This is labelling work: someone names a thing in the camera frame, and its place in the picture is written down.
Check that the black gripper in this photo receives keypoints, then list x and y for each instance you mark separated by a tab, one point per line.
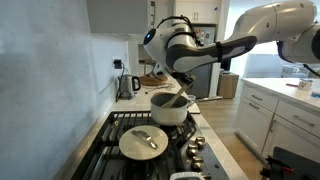
182	78

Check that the wooden spatula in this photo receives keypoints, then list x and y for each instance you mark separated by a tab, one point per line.
173	98

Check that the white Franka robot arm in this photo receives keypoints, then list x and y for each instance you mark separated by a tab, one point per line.
266	20

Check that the light chopping board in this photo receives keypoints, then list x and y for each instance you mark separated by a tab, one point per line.
195	107

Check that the silver cooking pot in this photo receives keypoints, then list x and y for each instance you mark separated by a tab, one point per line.
166	115

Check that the round white pot lid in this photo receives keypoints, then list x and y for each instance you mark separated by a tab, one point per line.
141	146

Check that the small clear glass bowl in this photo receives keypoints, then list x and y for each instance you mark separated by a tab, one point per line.
192	98

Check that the stainless steel refrigerator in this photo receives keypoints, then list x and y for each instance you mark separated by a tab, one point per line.
203	83

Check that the brown cardboard box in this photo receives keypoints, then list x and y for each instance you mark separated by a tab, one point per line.
228	86

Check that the black monitor screen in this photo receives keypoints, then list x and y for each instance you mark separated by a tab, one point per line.
226	65

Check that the metal stove knob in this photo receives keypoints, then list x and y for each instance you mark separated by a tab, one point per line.
192	151
200	142
197	164
205	177

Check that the stainless electric kettle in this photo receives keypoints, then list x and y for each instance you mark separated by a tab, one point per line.
126	86

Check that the white two-door cabinet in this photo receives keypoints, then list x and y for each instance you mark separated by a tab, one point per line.
196	10

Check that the wide white upper cabinet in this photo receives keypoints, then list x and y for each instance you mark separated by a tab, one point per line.
163	10

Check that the narrow white upper cabinet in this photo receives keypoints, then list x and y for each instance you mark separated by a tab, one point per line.
116	15

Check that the small red utensil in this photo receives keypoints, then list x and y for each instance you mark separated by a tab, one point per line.
291	85

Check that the clear plastic container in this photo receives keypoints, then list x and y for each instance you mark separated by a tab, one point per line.
293	71

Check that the white kitchen island cabinet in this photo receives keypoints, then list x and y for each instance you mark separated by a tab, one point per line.
286	133

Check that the white printed mug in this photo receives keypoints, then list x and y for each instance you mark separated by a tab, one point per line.
305	84

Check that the black gas cooktop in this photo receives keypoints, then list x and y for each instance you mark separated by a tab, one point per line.
100	160

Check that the orange black bar clamp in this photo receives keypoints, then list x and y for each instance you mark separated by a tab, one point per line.
280	166

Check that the small blue item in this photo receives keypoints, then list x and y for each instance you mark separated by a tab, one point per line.
316	95

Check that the black wall plug adapter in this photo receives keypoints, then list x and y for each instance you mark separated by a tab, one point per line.
117	64

